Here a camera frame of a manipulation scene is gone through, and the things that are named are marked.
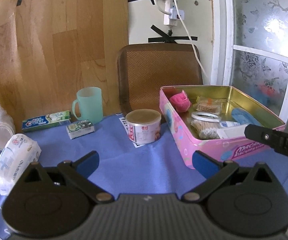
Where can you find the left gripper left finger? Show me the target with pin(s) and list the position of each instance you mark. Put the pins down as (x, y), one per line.
(77, 173)

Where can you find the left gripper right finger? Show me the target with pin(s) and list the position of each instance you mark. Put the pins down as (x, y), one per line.
(215, 172)

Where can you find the white plastic case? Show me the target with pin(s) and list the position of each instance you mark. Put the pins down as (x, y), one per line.
(231, 132)

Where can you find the small green patterned box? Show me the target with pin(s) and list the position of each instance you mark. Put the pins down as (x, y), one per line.
(80, 128)

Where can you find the cotton swabs pack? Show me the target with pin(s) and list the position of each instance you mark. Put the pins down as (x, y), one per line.
(206, 130)

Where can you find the pink biscuit tin box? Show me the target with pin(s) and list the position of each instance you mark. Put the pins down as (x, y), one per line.
(238, 108)

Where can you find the blue patterned tablecloth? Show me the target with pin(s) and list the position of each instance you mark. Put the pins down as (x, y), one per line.
(153, 168)

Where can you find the white tape roll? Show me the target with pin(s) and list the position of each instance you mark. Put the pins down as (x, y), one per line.
(205, 117)

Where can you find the blue green toothpaste box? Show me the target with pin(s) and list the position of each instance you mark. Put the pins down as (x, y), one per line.
(46, 121)

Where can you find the white wet wipes pack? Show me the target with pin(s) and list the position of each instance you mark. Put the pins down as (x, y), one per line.
(18, 153)

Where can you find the wrapped biscuit snack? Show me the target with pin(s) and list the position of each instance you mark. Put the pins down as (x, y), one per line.
(208, 105)

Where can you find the mint green plastic mug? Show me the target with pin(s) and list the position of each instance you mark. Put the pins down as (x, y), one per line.
(88, 105)

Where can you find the white tin can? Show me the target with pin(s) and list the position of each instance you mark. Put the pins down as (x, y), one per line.
(143, 126)

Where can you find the pink knitted ball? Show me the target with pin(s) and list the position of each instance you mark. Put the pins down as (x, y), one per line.
(180, 102)

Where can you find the stack of clear plastic cups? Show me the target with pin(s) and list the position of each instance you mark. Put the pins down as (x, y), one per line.
(7, 127)

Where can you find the brown woven chair back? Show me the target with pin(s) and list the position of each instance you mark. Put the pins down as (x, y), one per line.
(144, 68)

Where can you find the white framed frosted window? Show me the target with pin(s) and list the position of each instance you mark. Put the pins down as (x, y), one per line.
(250, 50)

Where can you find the white power adapter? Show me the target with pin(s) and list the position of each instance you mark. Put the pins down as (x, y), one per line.
(172, 19)

